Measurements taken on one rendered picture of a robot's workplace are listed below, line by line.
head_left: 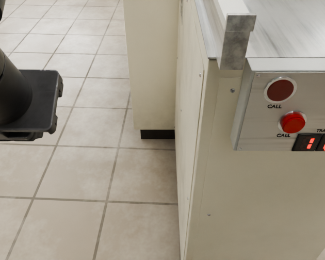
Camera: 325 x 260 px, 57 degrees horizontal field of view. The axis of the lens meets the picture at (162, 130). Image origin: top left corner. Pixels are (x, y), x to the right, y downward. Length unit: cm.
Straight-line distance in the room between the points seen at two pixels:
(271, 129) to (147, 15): 76
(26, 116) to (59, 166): 113
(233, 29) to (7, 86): 22
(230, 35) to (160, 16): 77
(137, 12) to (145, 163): 65
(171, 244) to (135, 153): 47
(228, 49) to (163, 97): 94
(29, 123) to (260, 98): 27
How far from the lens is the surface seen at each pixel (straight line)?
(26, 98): 31
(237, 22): 34
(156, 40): 115
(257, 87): 39
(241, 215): 67
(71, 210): 127
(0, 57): 27
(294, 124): 44
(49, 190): 136
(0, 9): 28
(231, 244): 77
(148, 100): 129
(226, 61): 36
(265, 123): 43
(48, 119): 30
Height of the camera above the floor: 103
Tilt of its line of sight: 42 degrees down
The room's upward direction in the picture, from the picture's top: straight up
